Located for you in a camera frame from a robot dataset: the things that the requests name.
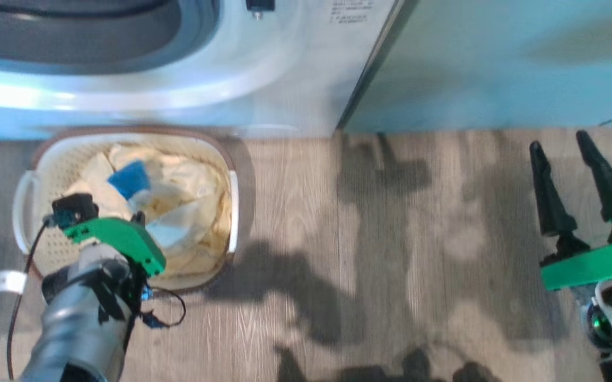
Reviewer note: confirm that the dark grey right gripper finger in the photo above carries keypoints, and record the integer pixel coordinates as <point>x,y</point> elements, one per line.
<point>550,207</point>
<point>611,196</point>

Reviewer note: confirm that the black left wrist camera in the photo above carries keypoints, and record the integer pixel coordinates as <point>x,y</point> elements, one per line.
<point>75,207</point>

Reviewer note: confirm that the cream perforated laundry basket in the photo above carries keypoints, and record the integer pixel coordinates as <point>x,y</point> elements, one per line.
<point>51,249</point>

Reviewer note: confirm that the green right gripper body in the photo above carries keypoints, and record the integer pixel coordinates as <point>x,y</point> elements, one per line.
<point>592,265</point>

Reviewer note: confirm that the white washing machine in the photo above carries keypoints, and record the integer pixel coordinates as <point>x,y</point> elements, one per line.
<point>258,69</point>

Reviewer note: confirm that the pale yellow garment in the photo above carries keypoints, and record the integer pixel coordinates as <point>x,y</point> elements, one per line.
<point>200,180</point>

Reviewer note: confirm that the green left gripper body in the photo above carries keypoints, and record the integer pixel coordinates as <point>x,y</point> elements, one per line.
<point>125,239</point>

